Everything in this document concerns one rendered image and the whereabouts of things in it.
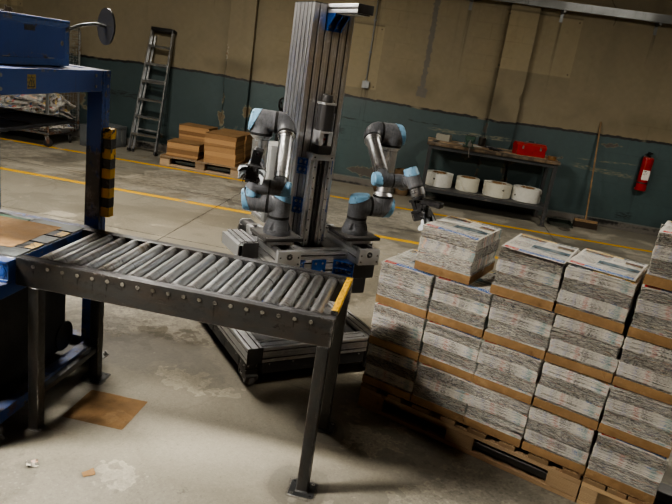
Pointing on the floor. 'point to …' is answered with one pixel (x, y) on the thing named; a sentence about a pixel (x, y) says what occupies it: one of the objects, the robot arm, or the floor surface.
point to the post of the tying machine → (98, 109)
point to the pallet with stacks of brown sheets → (209, 148)
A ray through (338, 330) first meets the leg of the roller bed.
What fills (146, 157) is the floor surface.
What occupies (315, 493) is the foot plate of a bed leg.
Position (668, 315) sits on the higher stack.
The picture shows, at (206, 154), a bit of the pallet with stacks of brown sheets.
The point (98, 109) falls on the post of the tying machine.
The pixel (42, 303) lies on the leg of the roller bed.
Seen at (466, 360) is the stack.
